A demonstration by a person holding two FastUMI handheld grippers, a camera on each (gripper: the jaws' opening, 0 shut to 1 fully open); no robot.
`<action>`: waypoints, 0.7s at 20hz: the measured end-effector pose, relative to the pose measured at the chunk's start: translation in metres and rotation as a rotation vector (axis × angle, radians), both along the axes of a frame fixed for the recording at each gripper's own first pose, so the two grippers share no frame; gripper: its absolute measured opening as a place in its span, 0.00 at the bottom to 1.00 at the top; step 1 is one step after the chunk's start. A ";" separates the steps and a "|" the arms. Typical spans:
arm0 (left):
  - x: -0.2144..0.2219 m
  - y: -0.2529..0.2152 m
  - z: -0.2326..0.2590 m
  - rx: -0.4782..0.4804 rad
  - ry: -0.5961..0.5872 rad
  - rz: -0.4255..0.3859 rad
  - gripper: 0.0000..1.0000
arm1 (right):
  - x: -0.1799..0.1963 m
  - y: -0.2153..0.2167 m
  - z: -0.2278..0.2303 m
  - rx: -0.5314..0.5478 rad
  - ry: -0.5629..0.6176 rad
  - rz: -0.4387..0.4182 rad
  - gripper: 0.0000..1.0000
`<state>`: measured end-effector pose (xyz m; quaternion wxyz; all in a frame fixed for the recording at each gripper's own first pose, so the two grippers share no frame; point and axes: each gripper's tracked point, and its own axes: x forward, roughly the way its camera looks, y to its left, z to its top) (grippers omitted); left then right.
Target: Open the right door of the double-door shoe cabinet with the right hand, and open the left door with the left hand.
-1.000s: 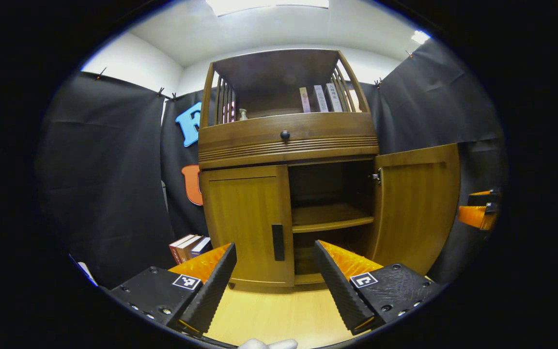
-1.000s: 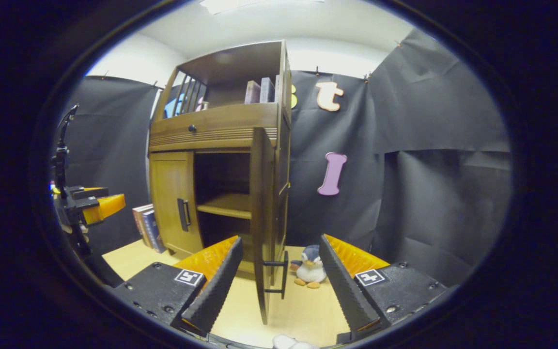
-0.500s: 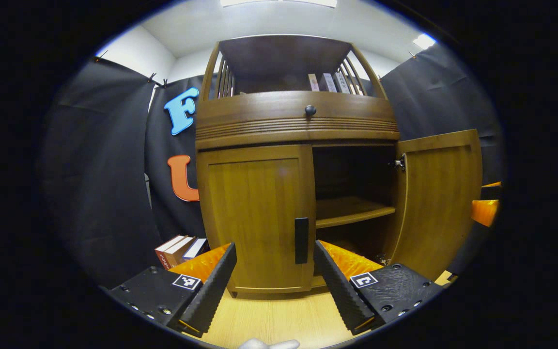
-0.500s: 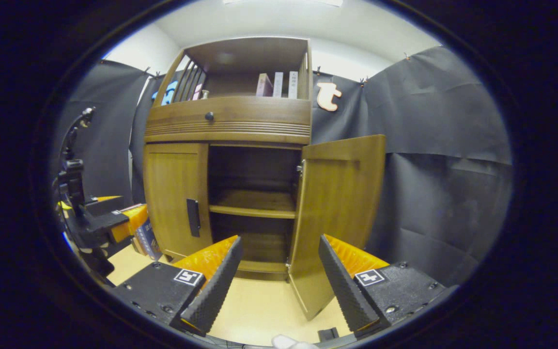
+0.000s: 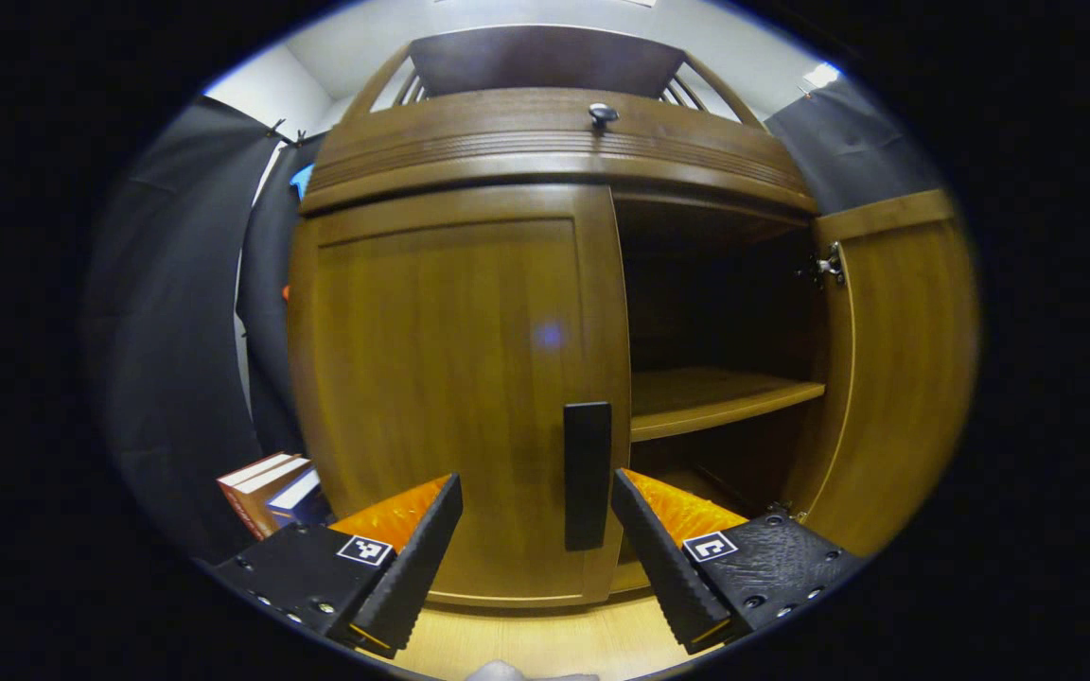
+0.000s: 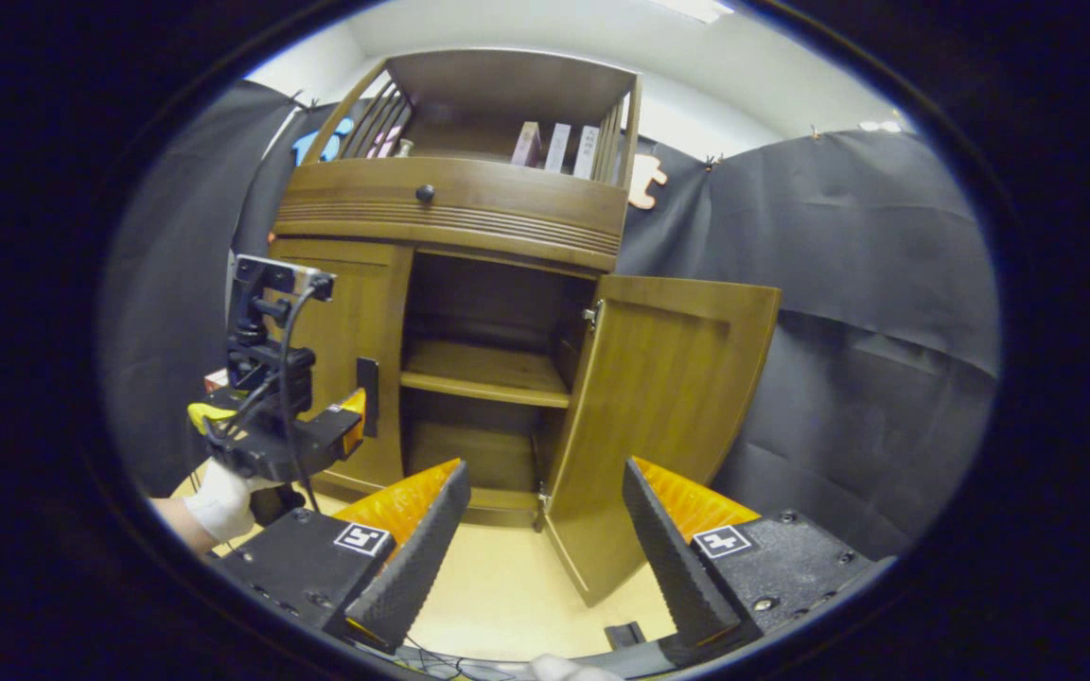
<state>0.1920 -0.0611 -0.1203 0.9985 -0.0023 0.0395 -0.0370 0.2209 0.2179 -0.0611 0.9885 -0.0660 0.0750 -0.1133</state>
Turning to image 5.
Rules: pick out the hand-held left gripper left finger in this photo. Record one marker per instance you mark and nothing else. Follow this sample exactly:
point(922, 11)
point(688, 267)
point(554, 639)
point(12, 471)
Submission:
point(417, 558)

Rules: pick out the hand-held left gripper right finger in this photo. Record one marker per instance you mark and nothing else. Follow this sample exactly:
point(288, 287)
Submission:
point(663, 567)

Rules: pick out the wooden shoe cabinet door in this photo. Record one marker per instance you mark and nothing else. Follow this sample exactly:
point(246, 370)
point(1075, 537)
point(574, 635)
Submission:
point(431, 378)
point(905, 378)

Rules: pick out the wooden double-door shoe cabinet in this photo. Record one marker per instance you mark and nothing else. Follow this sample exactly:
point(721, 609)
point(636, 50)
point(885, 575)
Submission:
point(715, 194)

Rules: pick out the wooden cabinet shelf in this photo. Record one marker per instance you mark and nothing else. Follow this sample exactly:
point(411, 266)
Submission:
point(706, 402)

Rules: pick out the metal door hinge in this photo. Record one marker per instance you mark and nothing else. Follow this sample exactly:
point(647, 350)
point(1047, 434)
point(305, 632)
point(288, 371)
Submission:
point(829, 266)

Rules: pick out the wooden cabinet drawer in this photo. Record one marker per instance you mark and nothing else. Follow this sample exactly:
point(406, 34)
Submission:
point(507, 142)

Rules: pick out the blue book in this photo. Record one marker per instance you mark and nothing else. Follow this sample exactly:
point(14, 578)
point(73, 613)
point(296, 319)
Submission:
point(304, 501)

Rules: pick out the brown book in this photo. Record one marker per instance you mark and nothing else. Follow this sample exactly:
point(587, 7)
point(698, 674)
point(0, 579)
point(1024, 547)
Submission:
point(271, 487)

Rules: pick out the red book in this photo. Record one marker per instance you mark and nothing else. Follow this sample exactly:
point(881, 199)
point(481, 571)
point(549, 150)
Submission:
point(237, 492)

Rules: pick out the black backdrop cloth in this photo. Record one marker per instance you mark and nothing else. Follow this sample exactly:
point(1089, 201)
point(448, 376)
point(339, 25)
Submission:
point(167, 331)

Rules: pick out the black drawer knob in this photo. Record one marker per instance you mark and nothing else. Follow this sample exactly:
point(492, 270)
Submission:
point(603, 114)

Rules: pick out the small ceiling light panel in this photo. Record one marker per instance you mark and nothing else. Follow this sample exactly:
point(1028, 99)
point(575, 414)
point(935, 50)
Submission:
point(820, 76)

